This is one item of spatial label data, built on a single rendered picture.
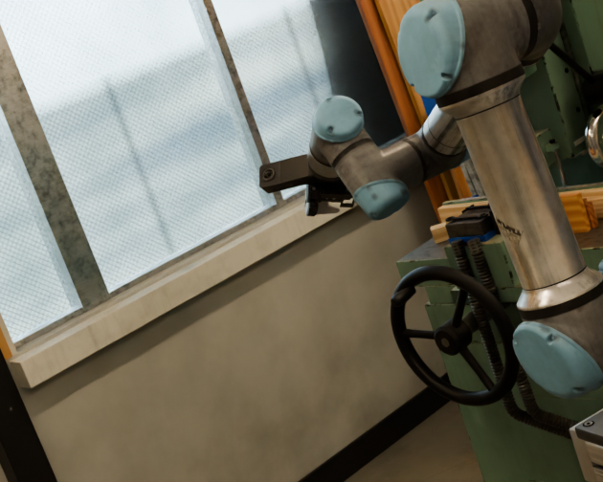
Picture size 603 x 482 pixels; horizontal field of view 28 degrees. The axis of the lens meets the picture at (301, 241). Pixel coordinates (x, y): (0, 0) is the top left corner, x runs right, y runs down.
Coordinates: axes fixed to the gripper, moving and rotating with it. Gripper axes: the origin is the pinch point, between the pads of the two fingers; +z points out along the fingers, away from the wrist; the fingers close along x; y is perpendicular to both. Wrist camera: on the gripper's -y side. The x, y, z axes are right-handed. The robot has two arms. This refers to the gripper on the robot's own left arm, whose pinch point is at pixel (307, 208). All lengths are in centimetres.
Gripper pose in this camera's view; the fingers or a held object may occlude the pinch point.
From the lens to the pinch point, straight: 214.6
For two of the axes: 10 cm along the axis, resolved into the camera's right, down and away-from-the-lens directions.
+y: 10.0, 0.3, 0.7
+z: -0.8, 3.9, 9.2
